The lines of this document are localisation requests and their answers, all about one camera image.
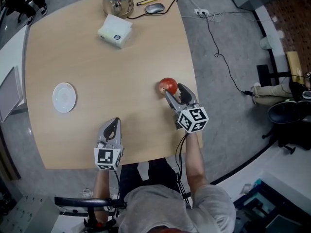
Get grey computer mouse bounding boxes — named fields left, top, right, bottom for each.
left=145, top=3, right=165, bottom=15

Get black clamp mount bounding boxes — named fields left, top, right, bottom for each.
left=82, top=207, right=117, bottom=233

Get wooden board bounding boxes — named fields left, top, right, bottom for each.
left=286, top=51, right=304, bottom=84

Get grey metal case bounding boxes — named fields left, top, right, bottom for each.
left=0, top=195, right=60, bottom=233

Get grey tray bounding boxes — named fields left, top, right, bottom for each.
left=0, top=66, right=25, bottom=123

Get black floor cable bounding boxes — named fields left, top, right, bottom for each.
left=205, top=15, right=253, bottom=97

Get person's grey shirt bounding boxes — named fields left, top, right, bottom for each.
left=118, top=184, right=236, bottom=233

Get black chest bar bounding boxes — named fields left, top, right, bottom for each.
left=54, top=196, right=127, bottom=211

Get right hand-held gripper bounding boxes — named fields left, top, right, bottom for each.
left=164, top=83, right=209, bottom=133

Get person's right forearm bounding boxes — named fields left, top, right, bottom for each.
left=186, top=131, right=209, bottom=210

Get white round plate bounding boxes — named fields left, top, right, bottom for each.
left=52, top=82, right=76, bottom=113

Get black office chair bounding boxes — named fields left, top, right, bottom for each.
left=261, top=98, right=311, bottom=155

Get white floor power strip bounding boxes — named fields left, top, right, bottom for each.
left=79, top=188, right=117, bottom=200

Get person's left forearm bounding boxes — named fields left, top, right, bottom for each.
left=93, top=168, right=115, bottom=200

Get white waste bin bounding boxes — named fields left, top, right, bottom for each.
left=259, top=34, right=274, bottom=50

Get white tissue box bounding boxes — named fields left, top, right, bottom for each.
left=97, top=13, right=133, bottom=50

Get black stand base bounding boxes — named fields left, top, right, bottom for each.
left=257, top=64, right=270, bottom=86

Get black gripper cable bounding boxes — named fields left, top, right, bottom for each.
left=175, top=133, right=192, bottom=206

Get red apple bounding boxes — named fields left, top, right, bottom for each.
left=159, top=77, right=179, bottom=96

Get person's black trousers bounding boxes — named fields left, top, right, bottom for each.
left=119, top=158, right=182, bottom=196

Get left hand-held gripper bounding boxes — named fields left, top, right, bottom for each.
left=94, top=117, right=124, bottom=171

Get yellow utility knife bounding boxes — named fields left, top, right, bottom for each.
left=136, top=0, right=164, bottom=6

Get black mouse cable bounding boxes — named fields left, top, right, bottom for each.
left=127, top=0, right=178, bottom=20

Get white desk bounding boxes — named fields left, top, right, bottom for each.
left=0, top=24, right=31, bottom=123

